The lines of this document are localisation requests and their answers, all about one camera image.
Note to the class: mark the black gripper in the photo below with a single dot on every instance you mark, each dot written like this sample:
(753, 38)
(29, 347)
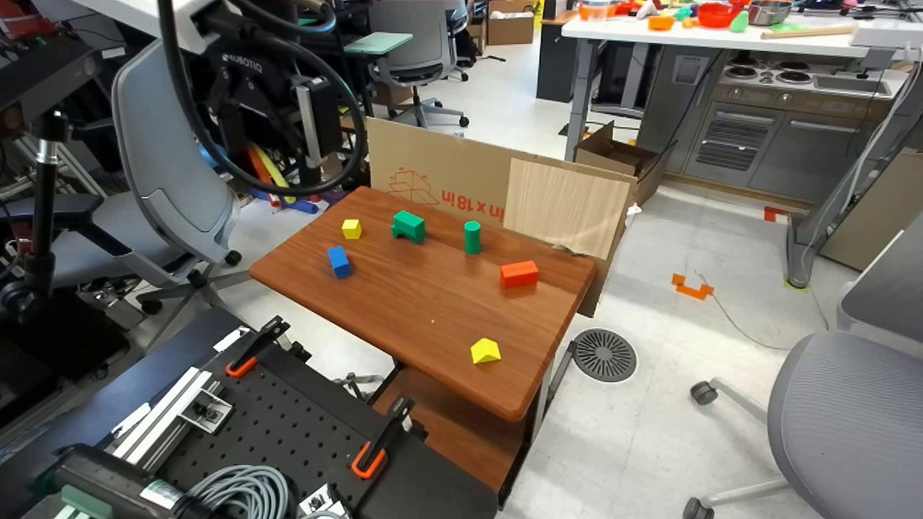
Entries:
(254, 87)

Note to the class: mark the orange rectangular block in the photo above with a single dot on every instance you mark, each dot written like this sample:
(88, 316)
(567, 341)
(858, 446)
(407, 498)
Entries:
(521, 276)

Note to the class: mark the small yellow cube block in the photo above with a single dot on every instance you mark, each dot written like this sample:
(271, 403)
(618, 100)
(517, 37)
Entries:
(351, 228)

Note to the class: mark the blue block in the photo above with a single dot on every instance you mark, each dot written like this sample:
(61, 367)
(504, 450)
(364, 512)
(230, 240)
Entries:
(338, 262)

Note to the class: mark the green bridge-shaped block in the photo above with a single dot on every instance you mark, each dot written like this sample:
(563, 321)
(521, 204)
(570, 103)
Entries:
(407, 227)

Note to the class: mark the green cylinder block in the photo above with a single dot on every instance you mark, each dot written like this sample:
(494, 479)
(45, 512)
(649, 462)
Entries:
(471, 237)

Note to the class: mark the yellow pentagon block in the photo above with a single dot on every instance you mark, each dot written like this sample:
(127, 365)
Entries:
(486, 352)

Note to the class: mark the blue ball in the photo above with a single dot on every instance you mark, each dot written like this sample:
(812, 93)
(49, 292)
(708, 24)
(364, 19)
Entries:
(207, 156)

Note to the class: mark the colourful sticks bundle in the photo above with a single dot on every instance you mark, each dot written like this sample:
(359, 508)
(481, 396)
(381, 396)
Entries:
(270, 175)

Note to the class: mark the grey high-back office chair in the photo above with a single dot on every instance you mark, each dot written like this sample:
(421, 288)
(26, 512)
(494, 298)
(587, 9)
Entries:
(162, 164)

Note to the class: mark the teal stool seat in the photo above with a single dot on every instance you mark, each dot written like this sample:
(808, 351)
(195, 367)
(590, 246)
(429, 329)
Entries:
(377, 45)

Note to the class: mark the grey swivel office chair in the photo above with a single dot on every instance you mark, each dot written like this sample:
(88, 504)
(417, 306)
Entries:
(414, 38)

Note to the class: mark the large cardboard box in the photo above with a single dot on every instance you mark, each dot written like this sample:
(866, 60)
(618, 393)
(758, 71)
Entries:
(433, 168)

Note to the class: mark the black tripod pole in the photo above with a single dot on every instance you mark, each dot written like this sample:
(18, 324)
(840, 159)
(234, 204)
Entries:
(45, 211)

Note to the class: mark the closed brown cardboard box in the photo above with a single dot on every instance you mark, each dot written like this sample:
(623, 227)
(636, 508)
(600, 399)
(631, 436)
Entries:
(509, 28)

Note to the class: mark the black perforated breadboard plate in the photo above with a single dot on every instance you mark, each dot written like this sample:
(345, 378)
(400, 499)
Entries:
(289, 423)

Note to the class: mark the small open cardboard box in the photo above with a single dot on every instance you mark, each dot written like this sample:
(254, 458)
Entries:
(615, 155)

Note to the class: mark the orange bowl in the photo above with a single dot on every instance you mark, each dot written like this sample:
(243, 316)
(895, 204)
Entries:
(661, 22)

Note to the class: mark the round black floor disc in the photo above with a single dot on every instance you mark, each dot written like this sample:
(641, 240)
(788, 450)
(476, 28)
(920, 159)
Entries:
(605, 357)

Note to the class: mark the red bowl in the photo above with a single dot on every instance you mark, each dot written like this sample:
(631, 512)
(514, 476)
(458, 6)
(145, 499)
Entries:
(717, 15)

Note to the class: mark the white desk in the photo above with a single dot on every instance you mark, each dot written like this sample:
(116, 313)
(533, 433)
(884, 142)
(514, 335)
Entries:
(723, 38)

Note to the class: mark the grey toy kitchen cabinet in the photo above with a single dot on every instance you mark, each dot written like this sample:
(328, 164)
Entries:
(769, 135)

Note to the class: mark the small red floor object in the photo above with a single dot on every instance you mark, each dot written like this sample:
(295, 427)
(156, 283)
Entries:
(778, 214)

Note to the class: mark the wooden stick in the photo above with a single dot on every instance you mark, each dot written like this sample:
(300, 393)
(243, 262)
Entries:
(808, 34)

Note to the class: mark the grey slanted table leg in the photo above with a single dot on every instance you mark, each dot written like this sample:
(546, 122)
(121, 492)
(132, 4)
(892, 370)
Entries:
(847, 191)

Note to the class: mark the grey chair backrest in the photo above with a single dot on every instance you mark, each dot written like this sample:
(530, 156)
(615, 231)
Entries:
(895, 290)

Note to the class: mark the grey chair with castors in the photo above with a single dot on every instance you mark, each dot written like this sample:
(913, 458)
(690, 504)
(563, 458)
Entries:
(847, 423)

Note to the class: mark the aluminium rail profile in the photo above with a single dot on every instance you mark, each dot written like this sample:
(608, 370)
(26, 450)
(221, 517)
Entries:
(162, 419)

